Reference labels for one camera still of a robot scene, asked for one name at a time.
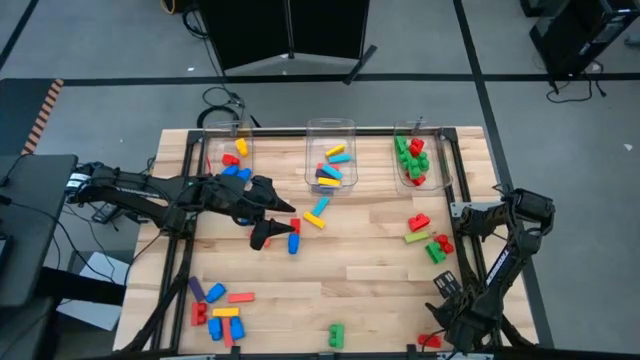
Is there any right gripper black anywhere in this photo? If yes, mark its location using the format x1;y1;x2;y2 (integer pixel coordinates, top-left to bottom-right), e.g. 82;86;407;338
424;298;485;354

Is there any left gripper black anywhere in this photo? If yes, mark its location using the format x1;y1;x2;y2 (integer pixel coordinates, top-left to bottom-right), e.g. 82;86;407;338
199;173;297;240

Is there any clear plastic bin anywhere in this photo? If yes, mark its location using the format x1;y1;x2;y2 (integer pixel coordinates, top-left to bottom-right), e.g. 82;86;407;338
202;118;255;177
305;116;360;196
393;119;455;196

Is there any black power adapter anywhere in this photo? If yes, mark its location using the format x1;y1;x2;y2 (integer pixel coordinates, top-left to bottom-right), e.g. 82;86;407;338
92;202;120;225

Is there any black folding divider screen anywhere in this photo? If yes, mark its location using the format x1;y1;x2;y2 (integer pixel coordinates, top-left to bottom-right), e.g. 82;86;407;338
196;0;380;85

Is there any black side desk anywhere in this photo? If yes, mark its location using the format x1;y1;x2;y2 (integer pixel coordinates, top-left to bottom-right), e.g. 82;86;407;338
0;153;80;308

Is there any black equipment cabinet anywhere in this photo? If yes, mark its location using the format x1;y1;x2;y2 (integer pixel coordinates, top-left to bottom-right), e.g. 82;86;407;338
518;0;640;79

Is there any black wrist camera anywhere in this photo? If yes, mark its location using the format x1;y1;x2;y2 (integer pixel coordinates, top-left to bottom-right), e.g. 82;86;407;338
432;270;463;300

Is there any black aluminium rig frame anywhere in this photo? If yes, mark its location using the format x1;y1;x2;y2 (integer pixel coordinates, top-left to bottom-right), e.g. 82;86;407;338
122;127;539;360

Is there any black coiled floor cable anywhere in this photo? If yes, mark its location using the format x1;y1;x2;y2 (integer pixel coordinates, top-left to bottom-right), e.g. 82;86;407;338
196;85;262;130

